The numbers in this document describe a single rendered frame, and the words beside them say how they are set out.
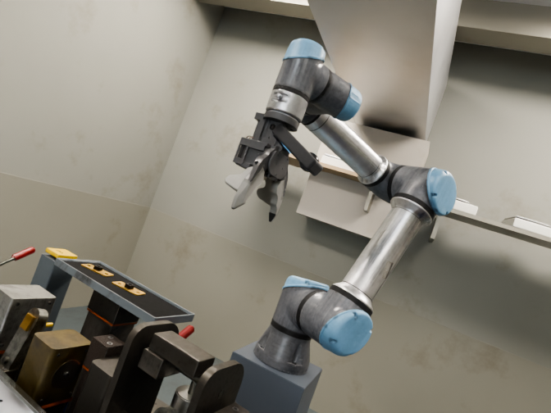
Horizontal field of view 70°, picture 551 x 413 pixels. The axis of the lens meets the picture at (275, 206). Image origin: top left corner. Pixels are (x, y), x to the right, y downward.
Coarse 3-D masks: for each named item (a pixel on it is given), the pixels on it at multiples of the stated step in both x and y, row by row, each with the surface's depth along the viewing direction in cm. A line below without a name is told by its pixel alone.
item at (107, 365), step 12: (96, 360) 75; (108, 360) 77; (96, 372) 73; (108, 372) 72; (84, 384) 73; (96, 384) 72; (108, 384) 71; (84, 396) 73; (96, 396) 72; (84, 408) 72; (96, 408) 71
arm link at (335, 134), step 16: (320, 128) 95; (336, 128) 96; (336, 144) 99; (352, 144) 100; (352, 160) 103; (368, 160) 104; (384, 160) 108; (368, 176) 107; (384, 176) 107; (384, 192) 108
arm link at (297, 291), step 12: (288, 288) 102; (300, 288) 100; (312, 288) 100; (324, 288) 101; (288, 300) 101; (300, 300) 98; (276, 312) 103; (288, 312) 100; (300, 312) 96; (288, 324) 100
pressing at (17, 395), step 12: (0, 372) 74; (0, 384) 71; (12, 384) 71; (0, 396) 68; (12, 396) 69; (24, 396) 69; (0, 408) 65; (12, 408) 66; (24, 408) 67; (36, 408) 68
